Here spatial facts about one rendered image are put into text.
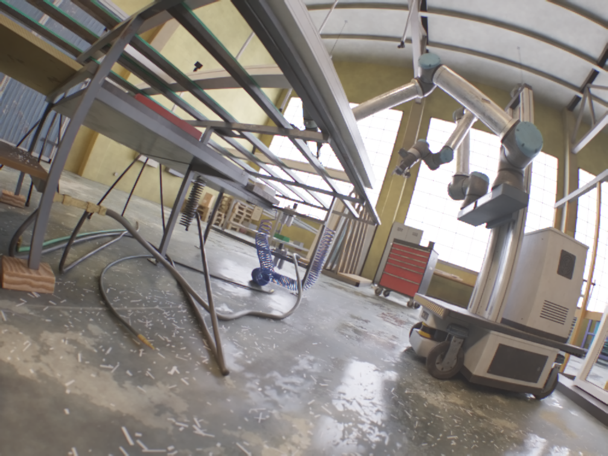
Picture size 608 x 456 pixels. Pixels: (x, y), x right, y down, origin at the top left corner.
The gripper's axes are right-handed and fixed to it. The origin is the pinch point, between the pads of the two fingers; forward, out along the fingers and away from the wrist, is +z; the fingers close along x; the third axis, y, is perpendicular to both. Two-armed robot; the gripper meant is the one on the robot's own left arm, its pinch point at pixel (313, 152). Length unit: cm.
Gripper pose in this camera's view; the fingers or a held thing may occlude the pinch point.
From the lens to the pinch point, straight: 154.8
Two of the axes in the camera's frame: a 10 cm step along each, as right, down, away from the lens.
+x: 8.7, 2.9, -3.8
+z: 0.7, 7.1, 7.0
